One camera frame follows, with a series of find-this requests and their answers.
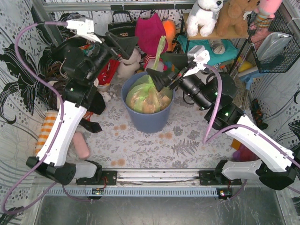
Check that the blue trash bin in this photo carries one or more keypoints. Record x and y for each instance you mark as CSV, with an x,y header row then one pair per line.
x,y
147,123

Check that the cream plush lamb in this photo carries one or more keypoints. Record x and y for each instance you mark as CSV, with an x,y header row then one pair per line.
x,y
127,68

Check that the pink white plush doll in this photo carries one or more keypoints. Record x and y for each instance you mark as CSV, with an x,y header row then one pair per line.
x,y
149,61

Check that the purple orange sock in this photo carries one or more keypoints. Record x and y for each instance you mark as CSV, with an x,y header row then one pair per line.
x,y
242,153

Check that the orange plush toy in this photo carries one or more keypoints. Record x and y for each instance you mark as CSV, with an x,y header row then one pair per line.
x,y
170,30

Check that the black wire basket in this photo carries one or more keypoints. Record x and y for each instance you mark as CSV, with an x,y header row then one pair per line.
x,y
290,54

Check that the pink plush toy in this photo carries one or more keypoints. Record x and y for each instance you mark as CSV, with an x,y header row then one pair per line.
x,y
265,13

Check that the brown teddy bear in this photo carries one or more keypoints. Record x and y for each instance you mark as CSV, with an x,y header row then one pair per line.
x,y
233,14

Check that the silver foil bag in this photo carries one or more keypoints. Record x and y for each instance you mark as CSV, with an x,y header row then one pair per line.
x,y
273,45

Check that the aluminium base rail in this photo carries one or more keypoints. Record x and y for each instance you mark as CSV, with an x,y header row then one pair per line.
x,y
153,183

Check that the teal folded cloth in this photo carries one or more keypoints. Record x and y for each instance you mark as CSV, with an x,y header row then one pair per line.
x,y
229,54

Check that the yellow plush toy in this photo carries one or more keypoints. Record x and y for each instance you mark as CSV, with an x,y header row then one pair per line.
x,y
245,65

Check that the orange checkered towel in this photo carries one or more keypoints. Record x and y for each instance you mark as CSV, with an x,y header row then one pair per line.
x,y
47,125

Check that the green plastic trash bag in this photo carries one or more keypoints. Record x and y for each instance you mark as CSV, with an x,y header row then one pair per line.
x,y
143,97

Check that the black orange tool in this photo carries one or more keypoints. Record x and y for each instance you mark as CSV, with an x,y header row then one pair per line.
x,y
258,115

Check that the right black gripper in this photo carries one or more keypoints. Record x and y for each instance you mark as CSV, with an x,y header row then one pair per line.
x,y
173,78

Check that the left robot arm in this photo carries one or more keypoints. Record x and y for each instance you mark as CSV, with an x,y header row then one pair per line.
x,y
76,99

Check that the black cloth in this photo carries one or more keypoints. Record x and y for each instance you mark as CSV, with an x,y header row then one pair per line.
x,y
97,105

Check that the pink cylindrical pouch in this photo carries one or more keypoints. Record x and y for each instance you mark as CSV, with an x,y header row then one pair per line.
x,y
81,148

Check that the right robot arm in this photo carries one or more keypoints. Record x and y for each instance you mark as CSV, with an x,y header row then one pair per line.
x,y
276,166

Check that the magenta fabric bag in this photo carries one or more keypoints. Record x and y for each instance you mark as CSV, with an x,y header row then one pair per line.
x,y
149,32

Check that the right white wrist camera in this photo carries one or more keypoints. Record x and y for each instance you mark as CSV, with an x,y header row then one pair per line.
x,y
197,57

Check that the black leather handbag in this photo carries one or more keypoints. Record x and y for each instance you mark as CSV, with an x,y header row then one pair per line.
x,y
122,29

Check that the wooden metal shelf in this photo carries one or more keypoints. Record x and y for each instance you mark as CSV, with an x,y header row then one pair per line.
x,y
231,34

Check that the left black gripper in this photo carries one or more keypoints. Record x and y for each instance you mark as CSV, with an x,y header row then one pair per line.
x,y
113,46

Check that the grey patterned plush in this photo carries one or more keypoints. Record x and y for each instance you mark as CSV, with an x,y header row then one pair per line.
x,y
217,46

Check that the white plush dog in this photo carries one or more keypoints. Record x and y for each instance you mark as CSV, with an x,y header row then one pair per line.
x,y
203,17

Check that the red clothing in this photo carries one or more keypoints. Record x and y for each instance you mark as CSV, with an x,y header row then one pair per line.
x,y
108,72

